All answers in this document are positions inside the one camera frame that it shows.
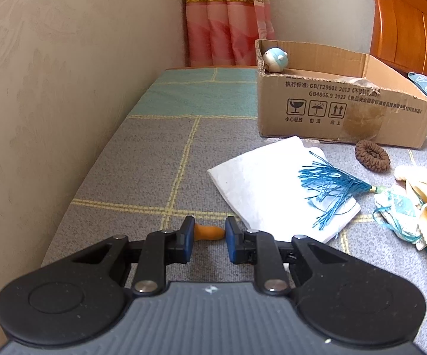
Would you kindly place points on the small orange soft toy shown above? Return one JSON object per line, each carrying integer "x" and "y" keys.
{"x": 209, "y": 232}

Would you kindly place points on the cardboard box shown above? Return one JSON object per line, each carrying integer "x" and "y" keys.
{"x": 309, "y": 92}

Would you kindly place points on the blue tasselled fabric sachet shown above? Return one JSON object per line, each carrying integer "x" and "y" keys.
{"x": 331, "y": 183}

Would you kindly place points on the grey green checked blanket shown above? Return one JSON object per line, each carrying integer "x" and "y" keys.
{"x": 161, "y": 148}

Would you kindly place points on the brown hair scrunchie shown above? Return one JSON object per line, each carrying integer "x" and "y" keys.
{"x": 362, "y": 154}

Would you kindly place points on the orange wooden headboard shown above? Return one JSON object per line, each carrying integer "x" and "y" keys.
{"x": 409, "y": 26}

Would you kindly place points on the pink patterned curtain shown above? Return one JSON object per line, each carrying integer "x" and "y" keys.
{"x": 228, "y": 18}

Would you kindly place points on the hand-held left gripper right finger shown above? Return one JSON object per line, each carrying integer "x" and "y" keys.
{"x": 231, "y": 241}

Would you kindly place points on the white cloth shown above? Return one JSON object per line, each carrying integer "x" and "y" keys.
{"x": 257, "y": 185}

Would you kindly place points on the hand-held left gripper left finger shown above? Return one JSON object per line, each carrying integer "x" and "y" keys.
{"x": 187, "y": 237}

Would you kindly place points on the round blue plush toy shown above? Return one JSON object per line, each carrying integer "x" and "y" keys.
{"x": 274, "y": 60}

